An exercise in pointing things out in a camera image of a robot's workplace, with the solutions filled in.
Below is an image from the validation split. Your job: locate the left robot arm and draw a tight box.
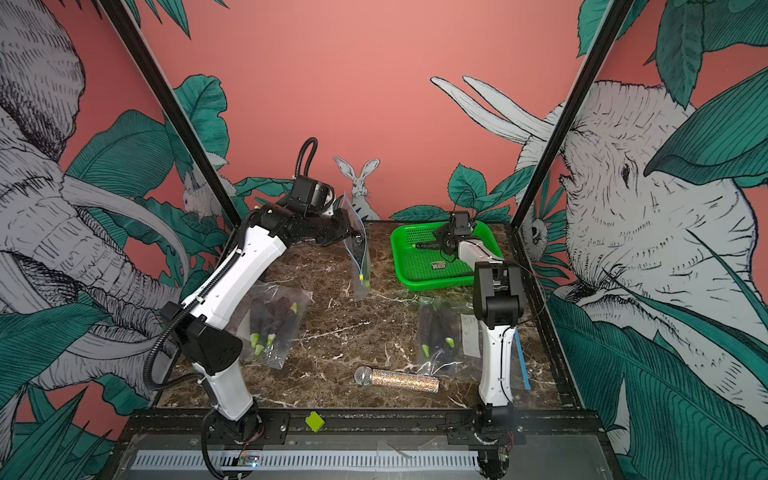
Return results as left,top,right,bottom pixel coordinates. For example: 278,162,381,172
143,175,362,421

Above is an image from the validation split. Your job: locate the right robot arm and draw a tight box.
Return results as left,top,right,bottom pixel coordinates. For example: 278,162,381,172
434,211,526,407

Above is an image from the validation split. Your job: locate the dark purple eggplant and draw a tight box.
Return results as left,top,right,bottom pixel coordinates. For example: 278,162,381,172
418,306,435,358

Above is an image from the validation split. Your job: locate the lime green sticky note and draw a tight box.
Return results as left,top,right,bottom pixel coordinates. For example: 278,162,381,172
305,411,326,433

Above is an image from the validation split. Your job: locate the white perforated rail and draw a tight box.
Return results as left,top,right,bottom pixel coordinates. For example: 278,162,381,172
129,450,480,472

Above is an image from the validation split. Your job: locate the right black frame post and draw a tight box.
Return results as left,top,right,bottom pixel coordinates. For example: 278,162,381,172
510,0,633,232

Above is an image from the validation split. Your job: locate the left black frame post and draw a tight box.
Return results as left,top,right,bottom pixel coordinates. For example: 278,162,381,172
98,1,241,227

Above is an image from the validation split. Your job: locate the sprinkle-filled cylinder tube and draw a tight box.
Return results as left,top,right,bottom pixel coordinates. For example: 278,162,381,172
354,366,440,393

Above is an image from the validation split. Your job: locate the clear zip-top bag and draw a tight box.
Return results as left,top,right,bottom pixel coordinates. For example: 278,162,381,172
415,298,534,391
339,194,371,301
232,281,312,370

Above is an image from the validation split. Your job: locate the black frame post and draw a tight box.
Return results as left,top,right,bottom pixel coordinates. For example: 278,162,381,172
510,0,633,232
98,1,241,227

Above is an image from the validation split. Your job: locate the green plastic basket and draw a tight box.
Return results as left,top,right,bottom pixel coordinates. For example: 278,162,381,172
390,221,479,292

